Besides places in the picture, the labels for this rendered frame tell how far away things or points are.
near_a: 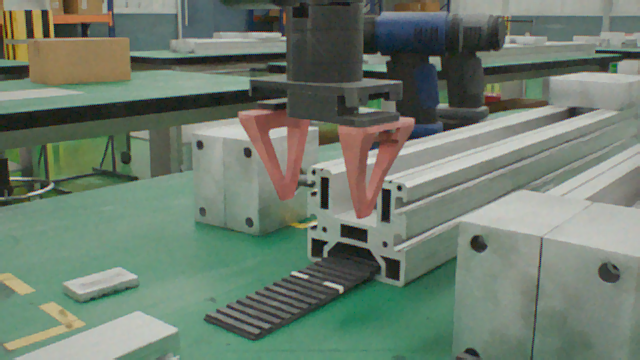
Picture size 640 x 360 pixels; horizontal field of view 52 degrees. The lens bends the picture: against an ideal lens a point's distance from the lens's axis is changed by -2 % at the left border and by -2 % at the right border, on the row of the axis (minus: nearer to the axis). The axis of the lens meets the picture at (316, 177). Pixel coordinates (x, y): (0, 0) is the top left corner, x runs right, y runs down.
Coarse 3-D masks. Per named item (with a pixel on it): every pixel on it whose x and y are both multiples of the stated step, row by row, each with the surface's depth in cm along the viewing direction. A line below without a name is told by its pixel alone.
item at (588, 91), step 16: (560, 80) 98; (576, 80) 97; (592, 80) 96; (608, 80) 96; (624, 80) 96; (560, 96) 99; (576, 96) 97; (592, 96) 96; (608, 96) 94; (624, 96) 93; (576, 112) 99
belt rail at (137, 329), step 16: (128, 320) 40; (144, 320) 40; (160, 320) 40; (80, 336) 38; (96, 336) 38; (112, 336) 38; (128, 336) 38; (144, 336) 38; (160, 336) 38; (176, 336) 39; (32, 352) 36; (48, 352) 36; (64, 352) 36; (80, 352) 36; (96, 352) 36; (112, 352) 36; (128, 352) 36; (144, 352) 37; (160, 352) 38
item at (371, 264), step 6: (336, 252) 58; (342, 252) 58; (336, 258) 57; (342, 258) 57; (348, 258) 57; (354, 258) 57; (360, 258) 57; (366, 258) 57; (354, 264) 56; (360, 264) 55; (366, 264) 55; (372, 264) 55; (378, 264) 55; (378, 270) 55
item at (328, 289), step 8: (296, 272) 54; (288, 280) 53; (296, 280) 52; (304, 280) 53; (312, 280) 52; (320, 280) 52; (304, 288) 52; (312, 288) 51; (320, 288) 51; (328, 288) 51; (336, 288) 51; (328, 296) 50
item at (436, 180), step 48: (432, 144) 68; (480, 144) 76; (528, 144) 69; (576, 144) 81; (624, 144) 98; (336, 192) 56; (384, 192) 53; (432, 192) 57; (480, 192) 61; (336, 240) 56; (384, 240) 53; (432, 240) 55
